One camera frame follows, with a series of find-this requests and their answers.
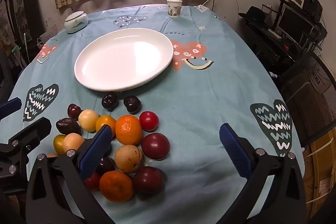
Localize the small dark red plum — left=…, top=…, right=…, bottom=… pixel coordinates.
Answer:
left=67, top=103, right=82, bottom=121

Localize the black hat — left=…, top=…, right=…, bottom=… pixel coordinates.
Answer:
left=238, top=6, right=269, bottom=24

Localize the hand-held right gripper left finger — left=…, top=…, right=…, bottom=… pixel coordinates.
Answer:
left=25, top=124, right=116, bottom=224

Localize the black speaker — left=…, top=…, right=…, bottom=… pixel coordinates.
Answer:
left=302, top=0, right=323, bottom=22

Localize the tan striped fruit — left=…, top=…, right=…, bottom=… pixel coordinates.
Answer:
left=114, top=145, right=144, bottom=173

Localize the red cherry tomato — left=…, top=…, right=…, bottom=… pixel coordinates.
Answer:
left=84, top=172, right=101, bottom=191
left=139, top=111, right=159, bottom=132

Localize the computer monitor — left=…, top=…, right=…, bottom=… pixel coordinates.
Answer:
left=276, top=5, right=315, bottom=42

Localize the dark purple plum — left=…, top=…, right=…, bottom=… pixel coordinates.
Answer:
left=101, top=92, right=119, bottom=111
left=123, top=95, right=142, bottom=115
left=96, top=157, right=116, bottom=177

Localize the orange-yellow tomato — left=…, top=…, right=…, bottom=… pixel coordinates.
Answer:
left=95, top=115, right=117, bottom=136

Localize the black computer desk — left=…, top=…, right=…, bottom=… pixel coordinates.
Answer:
left=239, top=0, right=328, bottom=75

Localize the blue printed tablecloth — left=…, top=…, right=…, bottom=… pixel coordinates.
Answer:
left=0, top=5, right=306, bottom=224

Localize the pale yellow round fruit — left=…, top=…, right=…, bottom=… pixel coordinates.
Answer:
left=78, top=109, right=100, bottom=132

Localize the large orange mandarin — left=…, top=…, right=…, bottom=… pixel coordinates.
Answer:
left=115, top=114, right=143, bottom=146

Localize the yellow-green tomato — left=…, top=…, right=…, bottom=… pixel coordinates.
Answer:
left=53, top=134, right=67, bottom=156

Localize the printed paper cup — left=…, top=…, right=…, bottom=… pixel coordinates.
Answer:
left=166, top=0, right=182, bottom=18

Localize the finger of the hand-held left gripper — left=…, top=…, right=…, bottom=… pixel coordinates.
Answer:
left=0, top=117, right=52, bottom=161
left=0, top=97, right=22, bottom=119

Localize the small orange mandarin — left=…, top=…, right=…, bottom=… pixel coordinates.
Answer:
left=99, top=170, right=133, bottom=202

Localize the white plate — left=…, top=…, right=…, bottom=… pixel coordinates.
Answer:
left=74, top=28, right=174, bottom=91

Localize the tan hollow-topped fruit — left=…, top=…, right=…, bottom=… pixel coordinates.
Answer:
left=62, top=133, right=85, bottom=153

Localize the dark brown wrinkled fruit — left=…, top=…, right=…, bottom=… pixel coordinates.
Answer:
left=56, top=118, right=82, bottom=136

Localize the white ceramic lidded jar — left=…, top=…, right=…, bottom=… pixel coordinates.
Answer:
left=64, top=11, right=89, bottom=34

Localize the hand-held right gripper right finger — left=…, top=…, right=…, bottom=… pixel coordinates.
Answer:
left=219, top=123, right=308, bottom=224

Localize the cardboard box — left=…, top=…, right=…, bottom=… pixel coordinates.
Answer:
left=302, top=130, right=336, bottom=219

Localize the black mesh chair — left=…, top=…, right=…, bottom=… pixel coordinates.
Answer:
left=282, top=52, right=336, bottom=146

